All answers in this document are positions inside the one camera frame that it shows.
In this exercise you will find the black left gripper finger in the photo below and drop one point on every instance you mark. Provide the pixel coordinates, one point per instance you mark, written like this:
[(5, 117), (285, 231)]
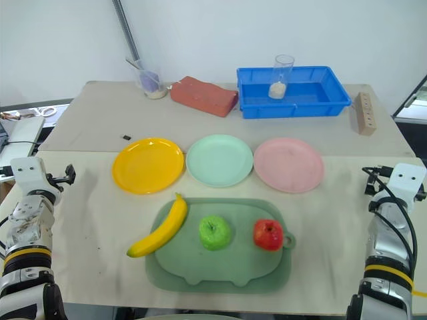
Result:
[(70, 173)]

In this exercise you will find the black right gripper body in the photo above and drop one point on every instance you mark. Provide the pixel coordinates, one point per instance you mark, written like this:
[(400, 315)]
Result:
[(371, 187)]

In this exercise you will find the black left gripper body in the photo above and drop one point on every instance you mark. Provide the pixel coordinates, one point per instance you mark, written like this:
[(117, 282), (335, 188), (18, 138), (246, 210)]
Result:
[(54, 184)]

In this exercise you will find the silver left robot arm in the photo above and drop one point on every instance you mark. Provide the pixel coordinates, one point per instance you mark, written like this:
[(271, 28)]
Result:
[(28, 226)]

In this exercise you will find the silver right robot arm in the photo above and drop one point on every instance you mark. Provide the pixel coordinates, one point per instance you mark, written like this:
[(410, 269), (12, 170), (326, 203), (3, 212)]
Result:
[(387, 240)]

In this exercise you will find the yellow plate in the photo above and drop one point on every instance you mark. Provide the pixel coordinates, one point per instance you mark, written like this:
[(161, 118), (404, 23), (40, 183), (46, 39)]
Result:
[(148, 165)]

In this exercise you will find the pink plate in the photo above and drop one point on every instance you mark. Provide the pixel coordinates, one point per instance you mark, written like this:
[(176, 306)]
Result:
[(289, 165)]

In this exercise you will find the pale green plate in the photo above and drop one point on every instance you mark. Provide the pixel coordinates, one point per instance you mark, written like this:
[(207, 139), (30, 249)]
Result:
[(219, 160)]

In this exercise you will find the small black clip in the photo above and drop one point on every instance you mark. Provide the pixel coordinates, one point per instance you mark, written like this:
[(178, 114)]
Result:
[(126, 137)]

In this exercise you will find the wooden block with holes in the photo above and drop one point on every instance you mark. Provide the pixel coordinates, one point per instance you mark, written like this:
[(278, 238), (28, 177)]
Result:
[(363, 114)]

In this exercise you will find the yellow banana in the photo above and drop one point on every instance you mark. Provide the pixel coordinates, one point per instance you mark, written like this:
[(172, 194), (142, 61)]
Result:
[(165, 228)]

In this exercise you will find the red apple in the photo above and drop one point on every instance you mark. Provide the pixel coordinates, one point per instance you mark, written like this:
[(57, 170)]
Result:
[(268, 234)]

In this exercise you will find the blue plastic bin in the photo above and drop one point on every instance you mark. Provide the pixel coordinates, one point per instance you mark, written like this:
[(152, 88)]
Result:
[(293, 100)]

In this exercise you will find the clear beaker with purple scoop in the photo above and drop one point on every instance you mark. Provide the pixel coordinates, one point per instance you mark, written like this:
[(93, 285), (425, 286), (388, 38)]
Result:
[(151, 81)]

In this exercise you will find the clear cup with grains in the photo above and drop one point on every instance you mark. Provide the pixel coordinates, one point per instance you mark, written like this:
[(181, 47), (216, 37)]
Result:
[(279, 80)]

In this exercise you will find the threaded metal rod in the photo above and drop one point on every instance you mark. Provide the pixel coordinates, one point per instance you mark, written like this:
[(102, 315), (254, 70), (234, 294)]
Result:
[(126, 31)]

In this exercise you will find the red brick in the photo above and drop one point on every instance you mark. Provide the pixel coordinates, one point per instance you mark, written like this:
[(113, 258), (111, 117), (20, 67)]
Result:
[(203, 96)]

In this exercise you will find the green apple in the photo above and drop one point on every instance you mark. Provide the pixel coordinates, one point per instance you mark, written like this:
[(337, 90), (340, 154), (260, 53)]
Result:
[(215, 232)]

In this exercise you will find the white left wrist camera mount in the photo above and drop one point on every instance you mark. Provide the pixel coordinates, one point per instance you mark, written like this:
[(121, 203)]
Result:
[(28, 175)]

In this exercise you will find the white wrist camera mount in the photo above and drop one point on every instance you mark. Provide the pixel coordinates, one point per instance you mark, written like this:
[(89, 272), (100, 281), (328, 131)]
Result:
[(28, 175), (407, 181)]

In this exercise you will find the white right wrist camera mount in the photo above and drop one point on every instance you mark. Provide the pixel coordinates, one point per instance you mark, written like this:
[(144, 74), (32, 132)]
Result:
[(407, 181)]

